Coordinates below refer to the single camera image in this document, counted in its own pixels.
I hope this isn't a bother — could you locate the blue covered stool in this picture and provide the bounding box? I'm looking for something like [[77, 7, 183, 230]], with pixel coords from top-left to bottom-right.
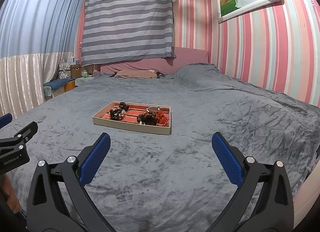
[[43, 78, 76, 97]]

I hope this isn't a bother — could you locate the tan pillow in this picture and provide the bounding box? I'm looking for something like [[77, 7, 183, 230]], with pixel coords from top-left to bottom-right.
[[115, 69, 159, 79]]

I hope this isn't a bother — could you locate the brown wooden bead bracelet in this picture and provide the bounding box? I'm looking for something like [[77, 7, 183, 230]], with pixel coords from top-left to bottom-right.
[[136, 112, 151, 125]]

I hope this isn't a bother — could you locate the blue and white curtain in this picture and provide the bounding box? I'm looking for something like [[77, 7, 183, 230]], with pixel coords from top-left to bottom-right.
[[0, 0, 87, 120]]

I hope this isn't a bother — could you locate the grey striped hanging cloth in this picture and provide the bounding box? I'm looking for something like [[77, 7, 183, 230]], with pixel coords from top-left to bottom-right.
[[80, 0, 179, 65]]

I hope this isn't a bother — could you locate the orange scrunchie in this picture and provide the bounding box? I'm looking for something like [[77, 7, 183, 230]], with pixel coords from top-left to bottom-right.
[[155, 111, 171, 127]]

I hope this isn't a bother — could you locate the person's left hand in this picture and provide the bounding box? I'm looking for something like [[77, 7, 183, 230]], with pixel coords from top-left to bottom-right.
[[4, 175, 21, 214]]

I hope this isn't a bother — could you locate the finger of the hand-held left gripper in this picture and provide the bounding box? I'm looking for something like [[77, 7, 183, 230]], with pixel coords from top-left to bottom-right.
[[0, 113, 13, 129], [0, 121, 39, 149]]

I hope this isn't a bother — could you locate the pink covered headboard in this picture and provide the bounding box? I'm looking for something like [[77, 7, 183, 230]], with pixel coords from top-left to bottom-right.
[[100, 46, 208, 75]]

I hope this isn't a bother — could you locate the black hair clip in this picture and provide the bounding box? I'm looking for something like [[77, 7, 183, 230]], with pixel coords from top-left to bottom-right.
[[109, 108, 123, 120]]

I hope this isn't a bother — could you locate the beige jewelry tray red lining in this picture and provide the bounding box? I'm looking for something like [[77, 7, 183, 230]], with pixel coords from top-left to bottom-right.
[[92, 101, 173, 136]]

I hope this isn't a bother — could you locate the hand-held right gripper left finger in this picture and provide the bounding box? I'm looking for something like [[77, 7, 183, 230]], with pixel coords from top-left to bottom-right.
[[26, 132, 118, 232]]

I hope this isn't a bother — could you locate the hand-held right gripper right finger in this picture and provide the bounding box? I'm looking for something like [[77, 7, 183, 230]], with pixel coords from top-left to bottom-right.
[[205, 132, 295, 232]]

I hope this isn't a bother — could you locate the brown storage box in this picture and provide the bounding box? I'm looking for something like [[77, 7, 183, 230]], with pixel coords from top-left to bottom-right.
[[70, 64, 82, 79]]

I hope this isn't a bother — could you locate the patterned storage box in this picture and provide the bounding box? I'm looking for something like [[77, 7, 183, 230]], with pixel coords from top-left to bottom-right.
[[58, 62, 72, 80]]

